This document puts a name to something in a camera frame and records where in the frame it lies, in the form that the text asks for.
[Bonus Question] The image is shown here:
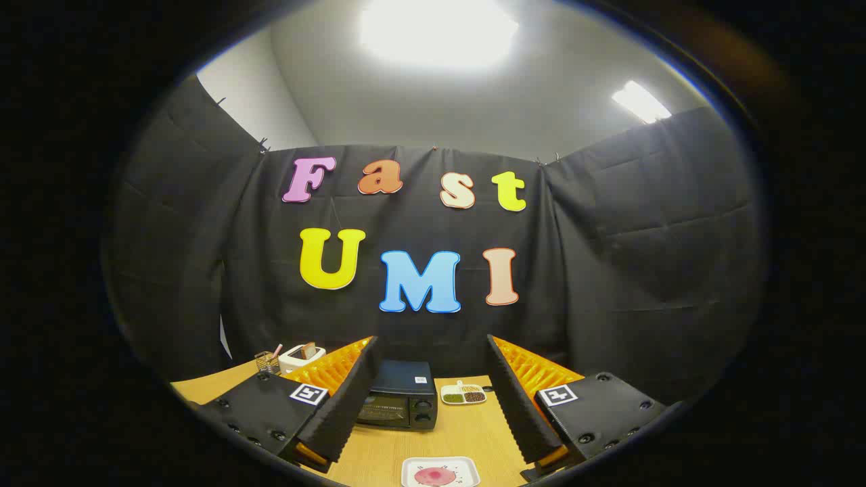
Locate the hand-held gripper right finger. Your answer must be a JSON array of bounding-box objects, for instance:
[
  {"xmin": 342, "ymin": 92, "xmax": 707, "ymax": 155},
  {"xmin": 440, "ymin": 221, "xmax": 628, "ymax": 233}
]
[{"xmin": 486, "ymin": 333, "xmax": 670, "ymax": 482}]

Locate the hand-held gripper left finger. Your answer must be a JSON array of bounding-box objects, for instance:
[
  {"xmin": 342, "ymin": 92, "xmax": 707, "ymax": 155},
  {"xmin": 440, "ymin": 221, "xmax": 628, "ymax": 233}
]
[{"xmin": 196, "ymin": 336, "xmax": 380, "ymax": 474}]

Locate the black toaster oven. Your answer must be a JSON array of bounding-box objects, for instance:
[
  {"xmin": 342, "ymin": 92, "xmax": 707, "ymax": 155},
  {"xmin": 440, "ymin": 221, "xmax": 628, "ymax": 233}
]
[{"xmin": 357, "ymin": 360, "xmax": 438, "ymax": 432}]

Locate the white rectangular food tray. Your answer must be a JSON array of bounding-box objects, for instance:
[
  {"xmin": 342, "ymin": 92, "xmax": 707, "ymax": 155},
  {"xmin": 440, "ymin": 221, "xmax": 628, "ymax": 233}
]
[{"xmin": 401, "ymin": 457, "xmax": 481, "ymax": 487}]

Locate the pink meat slice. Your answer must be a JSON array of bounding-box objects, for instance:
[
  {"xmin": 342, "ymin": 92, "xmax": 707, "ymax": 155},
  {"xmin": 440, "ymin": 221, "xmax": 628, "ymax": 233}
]
[{"xmin": 414, "ymin": 467, "xmax": 457, "ymax": 487}]

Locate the white bread toaster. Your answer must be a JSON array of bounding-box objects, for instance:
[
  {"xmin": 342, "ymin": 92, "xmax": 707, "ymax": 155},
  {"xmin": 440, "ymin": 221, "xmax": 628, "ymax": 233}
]
[{"xmin": 278, "ymin": 344, "xmax": 327, "ymax": 375}]

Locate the white divided bean dish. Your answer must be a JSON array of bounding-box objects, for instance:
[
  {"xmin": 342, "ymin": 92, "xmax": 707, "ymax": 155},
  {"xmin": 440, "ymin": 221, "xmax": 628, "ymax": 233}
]
[{"xmin": 440, "ymin": 381, "xmax": 487, "ymax": 406}]

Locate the black backdrop cloth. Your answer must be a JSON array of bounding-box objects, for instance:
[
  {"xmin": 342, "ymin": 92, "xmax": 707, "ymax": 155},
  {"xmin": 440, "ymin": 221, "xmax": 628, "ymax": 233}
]
[{"xmin": 101, "ymin": 74, "xmax": 769, "ymax": 407}]

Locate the small ceiling light panel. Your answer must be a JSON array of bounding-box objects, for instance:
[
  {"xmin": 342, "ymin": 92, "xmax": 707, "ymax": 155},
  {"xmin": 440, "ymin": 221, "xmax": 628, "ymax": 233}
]
[{"xmin": 612, "ymin": 80, "xmax": 673, "ymax": 124}]

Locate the large ceiling light panel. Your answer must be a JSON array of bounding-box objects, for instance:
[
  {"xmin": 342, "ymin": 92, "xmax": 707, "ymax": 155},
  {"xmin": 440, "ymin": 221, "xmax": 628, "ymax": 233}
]
[{"xmin": 359, "ymin": 0, "xmax": 520, "ymax": 68}]

